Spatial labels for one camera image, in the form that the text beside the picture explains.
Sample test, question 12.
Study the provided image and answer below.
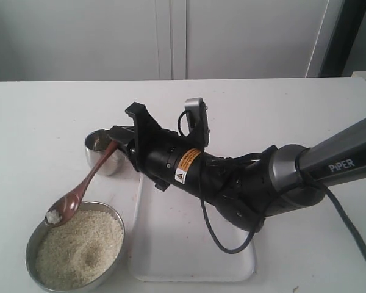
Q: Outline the dark grey cable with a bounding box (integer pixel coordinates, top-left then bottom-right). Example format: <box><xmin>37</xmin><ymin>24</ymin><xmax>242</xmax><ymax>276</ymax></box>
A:
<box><xmin>176</xmin><ymin>109</ymin><xmax>366</xmax><ymax>277</ymax></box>

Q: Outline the brown wooden spoon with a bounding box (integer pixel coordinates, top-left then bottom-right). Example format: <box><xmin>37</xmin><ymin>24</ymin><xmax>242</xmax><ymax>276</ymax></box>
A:
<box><xmin>44</xmin><ymin>141</ymin><xmax>118</xmax><ymax>228</ymax></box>

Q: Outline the white cabinet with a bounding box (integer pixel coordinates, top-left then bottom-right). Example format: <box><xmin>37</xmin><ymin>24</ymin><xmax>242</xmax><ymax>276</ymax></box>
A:
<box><xmin>0</xmin><ymin>1</ymin><xmax>344</xmax><ymax>81</ymax></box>

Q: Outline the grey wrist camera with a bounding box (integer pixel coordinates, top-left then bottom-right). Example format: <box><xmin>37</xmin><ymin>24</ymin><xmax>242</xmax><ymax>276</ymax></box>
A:
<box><xmin>184</xmin><ymin>98</ymin><xmax>210</xmax><ymax>148</ymax></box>

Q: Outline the stainless steel cup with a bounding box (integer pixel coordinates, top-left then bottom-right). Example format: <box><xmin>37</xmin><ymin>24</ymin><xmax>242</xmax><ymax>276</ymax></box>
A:
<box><xmin>84</xmin><ymin>129</ymin><xmax>124</xmax><ymax>176</ymax></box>

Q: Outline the steel bowl of rice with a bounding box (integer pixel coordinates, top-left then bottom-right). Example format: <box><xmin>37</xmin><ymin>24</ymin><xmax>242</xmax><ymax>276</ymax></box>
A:
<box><xmin>25</xmin><ymin>201</ymin><xmax>126</xmax><ymax>292</ymax></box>

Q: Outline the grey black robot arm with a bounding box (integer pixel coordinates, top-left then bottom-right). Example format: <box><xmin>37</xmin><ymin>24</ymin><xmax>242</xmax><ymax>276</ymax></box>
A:
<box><xmin>108</xmin><ymin>98</ymin><xmax>366</xmax><ymax>231</ymax></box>

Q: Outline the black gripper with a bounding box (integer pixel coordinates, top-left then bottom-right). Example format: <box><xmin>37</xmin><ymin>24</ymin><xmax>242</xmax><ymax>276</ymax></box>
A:
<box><xmin>109</xmin><ymin>102</ymin><xmax>212</xmax><ymax>192</ymax></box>

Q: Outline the white rectangular tray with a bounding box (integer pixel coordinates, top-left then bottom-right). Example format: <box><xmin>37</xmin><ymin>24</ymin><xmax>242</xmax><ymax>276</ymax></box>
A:
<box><xmin>129</xmin><ymin>176</ymin><xmax>256</xmax><ymax>282</ymax></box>

